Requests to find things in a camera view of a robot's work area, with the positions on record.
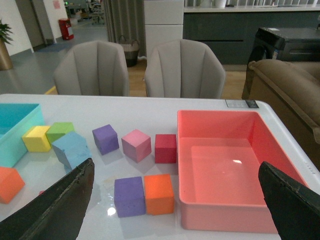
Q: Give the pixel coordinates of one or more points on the orange foam block left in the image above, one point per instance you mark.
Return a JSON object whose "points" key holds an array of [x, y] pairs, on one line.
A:
{"points": [[10, 184]]}

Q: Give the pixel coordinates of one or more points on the pink plastic bin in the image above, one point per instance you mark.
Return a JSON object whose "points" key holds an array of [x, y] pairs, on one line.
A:
{"points": [[219, 156]]}

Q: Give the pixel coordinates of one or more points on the grey chair left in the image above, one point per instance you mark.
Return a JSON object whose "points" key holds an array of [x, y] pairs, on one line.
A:
{"points": [[94, 68]]}

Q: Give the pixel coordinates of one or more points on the light blue foam block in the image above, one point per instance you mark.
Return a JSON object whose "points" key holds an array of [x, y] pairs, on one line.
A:
{"points": [[68, 168], [71, 149]]}

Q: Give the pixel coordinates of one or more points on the woven basket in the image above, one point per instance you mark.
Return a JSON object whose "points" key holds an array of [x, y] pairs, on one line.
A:
{"points": [[131, 50]]}

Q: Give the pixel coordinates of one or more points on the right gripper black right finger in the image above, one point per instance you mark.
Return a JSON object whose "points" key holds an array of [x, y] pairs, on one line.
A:
{"points": [[294, 208]]}

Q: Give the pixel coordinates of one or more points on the black appliance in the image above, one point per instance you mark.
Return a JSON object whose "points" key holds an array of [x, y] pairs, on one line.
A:
{"points": [[286, 44]]}

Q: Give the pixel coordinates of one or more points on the red foam block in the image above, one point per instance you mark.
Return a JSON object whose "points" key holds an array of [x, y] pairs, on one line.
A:
{"points": [[165, 149]]}

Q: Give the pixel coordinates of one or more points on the green foam block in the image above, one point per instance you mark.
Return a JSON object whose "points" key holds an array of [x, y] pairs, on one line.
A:
{"points": [[58, 130]]}

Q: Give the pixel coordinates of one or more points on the brown sofa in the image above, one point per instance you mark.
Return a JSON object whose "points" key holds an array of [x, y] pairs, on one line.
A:
{"points": [[292, 89]]}

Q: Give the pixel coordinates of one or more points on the orange foam block right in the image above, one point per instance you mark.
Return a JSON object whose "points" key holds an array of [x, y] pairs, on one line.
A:
{"points": [[159, 194]]}

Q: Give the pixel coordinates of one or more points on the pink foam block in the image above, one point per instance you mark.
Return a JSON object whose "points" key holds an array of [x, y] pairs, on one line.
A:
{"points": [[136, 145]]}

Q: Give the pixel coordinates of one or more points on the purple foam block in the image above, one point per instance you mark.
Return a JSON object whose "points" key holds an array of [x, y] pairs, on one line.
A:
{"points": [[129, 197], [106, 139]]}

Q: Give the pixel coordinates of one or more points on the teal plastic bin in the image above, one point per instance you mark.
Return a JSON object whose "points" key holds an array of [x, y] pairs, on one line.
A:
{"points": [[15, 120]]}

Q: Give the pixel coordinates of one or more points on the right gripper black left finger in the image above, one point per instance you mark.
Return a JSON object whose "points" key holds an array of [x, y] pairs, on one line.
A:
{"points": [[57, 213]]}

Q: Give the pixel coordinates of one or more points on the table label sticker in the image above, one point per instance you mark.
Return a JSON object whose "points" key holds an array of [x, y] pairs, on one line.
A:
{"points": [[241, 103]]}

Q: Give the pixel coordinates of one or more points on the yellow foam block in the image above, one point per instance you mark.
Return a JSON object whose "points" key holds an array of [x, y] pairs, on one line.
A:
{"points": [[35, 139]]}

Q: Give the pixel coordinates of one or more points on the grey chair right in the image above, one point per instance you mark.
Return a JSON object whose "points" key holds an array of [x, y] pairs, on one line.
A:
{"points": [[184, 69]]}

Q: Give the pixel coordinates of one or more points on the purple foam block far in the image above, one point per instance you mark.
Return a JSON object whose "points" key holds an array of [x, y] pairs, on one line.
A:
{"points": [[106, 139]]}

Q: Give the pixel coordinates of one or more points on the white cabinet column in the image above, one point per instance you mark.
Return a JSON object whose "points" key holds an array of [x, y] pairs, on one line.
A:
{"points": [[163, 21]]}

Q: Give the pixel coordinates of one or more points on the grey chair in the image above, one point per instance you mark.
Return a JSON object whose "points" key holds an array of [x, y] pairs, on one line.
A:
{"points": [[184, 69], [94, 68]]}

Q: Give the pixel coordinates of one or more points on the dark grey counter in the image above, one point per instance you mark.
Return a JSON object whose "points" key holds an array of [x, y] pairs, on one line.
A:
{"points": [[230, 32]]}

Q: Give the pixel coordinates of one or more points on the grey curtain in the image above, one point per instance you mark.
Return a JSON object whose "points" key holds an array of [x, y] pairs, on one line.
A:
{"points": [[126, 18]]}

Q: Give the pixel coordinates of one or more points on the potted plant gold pot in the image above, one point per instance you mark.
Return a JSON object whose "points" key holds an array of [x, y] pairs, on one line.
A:
{"points": [[5, 38]]}

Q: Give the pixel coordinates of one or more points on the orange foam block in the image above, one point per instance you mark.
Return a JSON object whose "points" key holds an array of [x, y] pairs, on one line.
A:
{"points": [[159, 194], [10, 184]]}

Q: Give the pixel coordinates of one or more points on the purple foam block near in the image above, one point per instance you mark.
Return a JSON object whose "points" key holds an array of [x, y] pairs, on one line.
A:
{"points": [[129, 197]]}

